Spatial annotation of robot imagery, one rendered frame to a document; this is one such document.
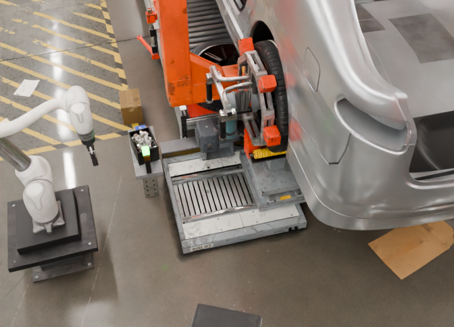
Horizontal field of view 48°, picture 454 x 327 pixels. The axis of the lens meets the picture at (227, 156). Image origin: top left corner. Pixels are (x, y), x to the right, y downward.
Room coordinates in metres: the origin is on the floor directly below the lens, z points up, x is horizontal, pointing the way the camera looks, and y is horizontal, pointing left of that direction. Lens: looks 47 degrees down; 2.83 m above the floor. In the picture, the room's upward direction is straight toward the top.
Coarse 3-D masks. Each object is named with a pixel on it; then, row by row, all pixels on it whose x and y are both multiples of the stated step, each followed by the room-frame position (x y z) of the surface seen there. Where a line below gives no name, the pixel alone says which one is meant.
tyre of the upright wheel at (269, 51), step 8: (272, 40) 2.51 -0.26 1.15; (256, 48) 2.51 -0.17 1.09; (264, 48) 2.39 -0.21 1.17; (272, 48) 2.38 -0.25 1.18; (264, 56) 2.36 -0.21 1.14; (272, 56) 2.31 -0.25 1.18; (272, 64) 2.26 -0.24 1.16; (280, 64) 2.26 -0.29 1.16; (272, 72) 2.22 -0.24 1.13; (280, 72) 2.21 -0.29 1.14; (280, 80) 2.17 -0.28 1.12; (280, 88) 2.14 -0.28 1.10; (280, 96) 2.11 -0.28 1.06; (280, 104) 2.09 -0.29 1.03; (280, 112) 2.07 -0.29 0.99; (256, 120) 2.44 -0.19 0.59; (280, 120) 2.05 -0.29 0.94; (280, 128) 2.04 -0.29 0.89; (280, 144) 2.04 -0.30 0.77
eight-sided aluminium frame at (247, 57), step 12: (240, 60) 2.54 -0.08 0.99; (252, 60) 2.35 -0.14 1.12; (240, 72) 2.55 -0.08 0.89; (264, 72) 2.24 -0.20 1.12; (264, 108) 2.10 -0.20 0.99; (252, 120) 2.40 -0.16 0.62; (264, 120) 2.06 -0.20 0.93; (252, 132) 2.29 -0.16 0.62; (252, 144) 2.23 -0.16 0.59; (264, 144) 2.07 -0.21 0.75
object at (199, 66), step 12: (192, 60) 2.73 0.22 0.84; (204, 60) 2.82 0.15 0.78; (192, 72) 2.70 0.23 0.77; (204, 72) 2.72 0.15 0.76; (228, 72) 2.82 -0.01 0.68; (192, 84) 2.69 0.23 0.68; (204, 84) 2.70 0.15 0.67; (228, 84) 2.74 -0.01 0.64; (204, 96) 2.70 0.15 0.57; (216, 96) 2.72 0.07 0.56
